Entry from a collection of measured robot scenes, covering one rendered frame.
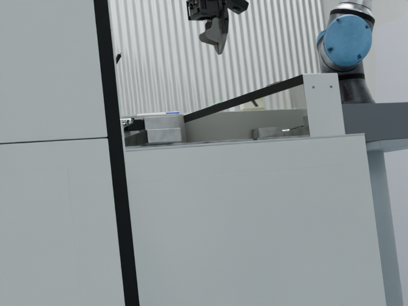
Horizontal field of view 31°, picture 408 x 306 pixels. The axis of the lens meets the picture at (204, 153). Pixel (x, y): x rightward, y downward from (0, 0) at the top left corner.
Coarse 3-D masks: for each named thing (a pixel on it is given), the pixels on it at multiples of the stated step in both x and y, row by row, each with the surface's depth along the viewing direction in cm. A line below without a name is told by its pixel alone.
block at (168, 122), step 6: (144, 120) 157; (150, 120) 158; (156, 120) 159; (162, 120) 159; (168, 120) 160; (174, 120) 161; (144, 126) 157; (150, 126) 158; (156, 126) 158; (162, 126) 159; (168, 126) 160; (174, 126) 160
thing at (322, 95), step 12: (312, 84) 157; (324, 84) 158; (336, 84) 160; (312, 96) 156; (324, 96) 158; (336, 96) 160; (204, 108) 194; (312, 108) 156; (324, 108) 158; (336, 108) 159; (312, 120) 156; (324, 120) 157; (336, 120) 159; (312, 132) 155; (324, 132) 157; (336, 132) 158
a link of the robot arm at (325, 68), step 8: (320, 32) 201; (320, 40) 201; (320, 48) 200; (320, 56) 200; (320, 64) 203; (360, 64) 199; (328, 72) 199; (336, 72) 198; (344, 72) 197; (352, 72) 197; (360, 72) 199
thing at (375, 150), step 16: (368, 144) 186; (384, 144) 186; (400, 144) 188; (368, 160) 193; (384, 160) 198; (384, 176) 196; (384, 192) 195; (384, 208) 194; (384, 224) 193; (384, 240) 193; (384, 256) 192; (384, 272) 191; (384, 288) 191; (400, 288) 195; (400, 304) 193
